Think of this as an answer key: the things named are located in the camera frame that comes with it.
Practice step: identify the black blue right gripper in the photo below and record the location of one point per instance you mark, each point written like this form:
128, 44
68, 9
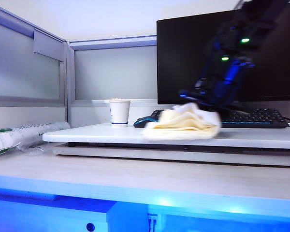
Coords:
222, 84

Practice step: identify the pale yellow towel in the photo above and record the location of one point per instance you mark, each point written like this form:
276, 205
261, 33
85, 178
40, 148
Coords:
183, 125

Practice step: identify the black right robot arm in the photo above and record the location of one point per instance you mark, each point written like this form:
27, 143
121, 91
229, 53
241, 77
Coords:
253, 31

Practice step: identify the black computer monitor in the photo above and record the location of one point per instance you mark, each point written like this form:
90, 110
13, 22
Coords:
183, 60

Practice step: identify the black blue computer mouse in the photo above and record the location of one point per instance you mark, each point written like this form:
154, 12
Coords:
145, 122

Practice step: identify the black keyboard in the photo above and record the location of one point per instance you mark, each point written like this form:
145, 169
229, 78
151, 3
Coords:
256, 118

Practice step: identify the white paper cup blue band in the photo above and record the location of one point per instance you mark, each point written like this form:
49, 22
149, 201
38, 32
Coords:
120, 113

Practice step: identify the rear grey partition panel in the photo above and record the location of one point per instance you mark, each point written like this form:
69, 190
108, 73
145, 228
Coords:
113, 72

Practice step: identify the white desk riser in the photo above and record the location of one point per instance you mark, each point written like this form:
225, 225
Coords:
106, 137

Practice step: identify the clear plastic tube lid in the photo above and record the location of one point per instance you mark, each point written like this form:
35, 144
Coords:
32, 149

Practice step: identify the side grey partition panel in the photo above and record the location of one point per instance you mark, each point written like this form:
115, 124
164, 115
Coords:
21, 72

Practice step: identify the white shuttlecock tube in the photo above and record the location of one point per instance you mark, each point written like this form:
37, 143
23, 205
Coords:
21, 135

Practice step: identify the grey partition hanging bracket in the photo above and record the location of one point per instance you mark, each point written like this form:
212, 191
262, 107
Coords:
48, 46

